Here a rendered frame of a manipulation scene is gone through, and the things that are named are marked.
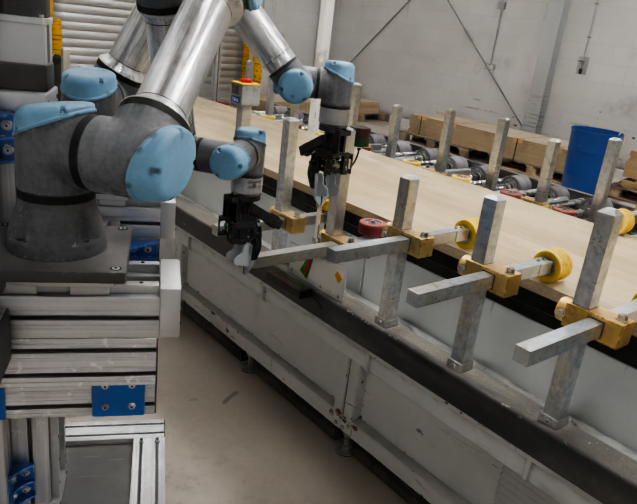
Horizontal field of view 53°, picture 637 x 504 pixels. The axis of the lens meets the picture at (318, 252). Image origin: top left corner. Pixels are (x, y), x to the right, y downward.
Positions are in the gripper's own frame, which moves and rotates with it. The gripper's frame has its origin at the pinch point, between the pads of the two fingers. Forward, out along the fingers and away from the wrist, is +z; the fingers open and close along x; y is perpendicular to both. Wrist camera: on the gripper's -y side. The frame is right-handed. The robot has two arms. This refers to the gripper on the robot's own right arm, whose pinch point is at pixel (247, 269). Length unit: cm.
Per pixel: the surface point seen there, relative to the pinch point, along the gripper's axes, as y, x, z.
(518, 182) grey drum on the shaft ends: -176, -41, -1
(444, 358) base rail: -31, 41, 13
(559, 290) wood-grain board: -51, 55, -7
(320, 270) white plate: -28.7, -4.9, 6.7
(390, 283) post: -29.4, 21.8, 0.3
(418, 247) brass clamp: -28.7, 29.5, -12.2
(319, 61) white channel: -126, -136, -42
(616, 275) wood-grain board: -77, 56, -7
